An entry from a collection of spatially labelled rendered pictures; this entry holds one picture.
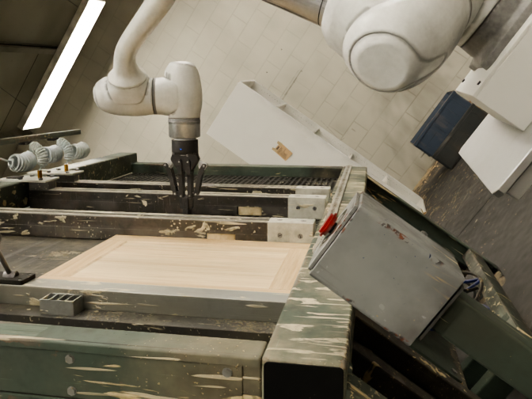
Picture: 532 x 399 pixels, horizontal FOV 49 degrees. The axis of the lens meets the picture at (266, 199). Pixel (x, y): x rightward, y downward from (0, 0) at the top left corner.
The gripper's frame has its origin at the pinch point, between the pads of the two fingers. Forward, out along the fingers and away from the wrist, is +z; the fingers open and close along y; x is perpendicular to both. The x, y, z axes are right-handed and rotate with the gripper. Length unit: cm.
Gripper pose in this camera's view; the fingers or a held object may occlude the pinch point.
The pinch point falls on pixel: (186, 208)
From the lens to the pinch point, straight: 170.3
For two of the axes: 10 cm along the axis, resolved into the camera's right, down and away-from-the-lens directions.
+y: -9.8, -0.3, 1.8
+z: 0.0, 9.8, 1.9
